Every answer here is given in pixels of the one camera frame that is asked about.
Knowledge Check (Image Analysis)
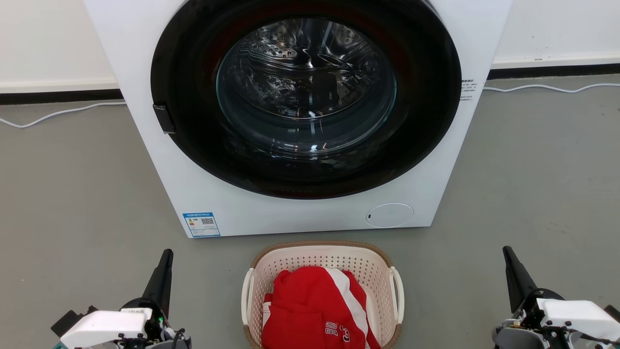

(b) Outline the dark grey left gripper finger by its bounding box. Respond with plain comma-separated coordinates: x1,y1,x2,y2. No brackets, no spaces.
141,249,174,318

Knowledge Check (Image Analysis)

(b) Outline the cream plastic laundry basket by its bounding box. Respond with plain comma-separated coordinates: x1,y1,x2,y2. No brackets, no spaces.
241,241,405,349

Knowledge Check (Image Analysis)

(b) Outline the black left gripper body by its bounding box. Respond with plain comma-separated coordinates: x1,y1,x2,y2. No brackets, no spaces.
120,297,170,341

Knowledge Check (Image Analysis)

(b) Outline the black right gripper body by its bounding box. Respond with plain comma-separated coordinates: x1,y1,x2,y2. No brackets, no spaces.
511,288,565,331

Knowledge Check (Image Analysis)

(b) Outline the blue energy label sticker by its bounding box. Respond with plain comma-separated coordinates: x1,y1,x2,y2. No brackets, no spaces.
183,212,221,238

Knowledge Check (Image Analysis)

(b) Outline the red and white garment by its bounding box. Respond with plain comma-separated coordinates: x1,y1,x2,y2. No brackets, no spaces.
262,266,382,349

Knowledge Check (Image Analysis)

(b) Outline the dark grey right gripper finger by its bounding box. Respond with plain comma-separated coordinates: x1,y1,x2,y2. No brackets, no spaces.
502,246,538,313

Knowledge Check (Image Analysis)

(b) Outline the white power cable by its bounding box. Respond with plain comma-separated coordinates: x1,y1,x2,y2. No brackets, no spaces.
0,101,126,129
483,83,620,93

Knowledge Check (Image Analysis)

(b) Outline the white front-load washing machine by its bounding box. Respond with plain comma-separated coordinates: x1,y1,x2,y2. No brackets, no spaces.
83,0,514,238

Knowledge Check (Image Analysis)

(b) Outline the round white filter cover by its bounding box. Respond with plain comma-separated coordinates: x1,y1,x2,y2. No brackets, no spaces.
366,203,415,229

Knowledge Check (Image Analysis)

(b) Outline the black round washer door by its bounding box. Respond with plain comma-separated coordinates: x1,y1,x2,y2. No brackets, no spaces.
150,0,462,200

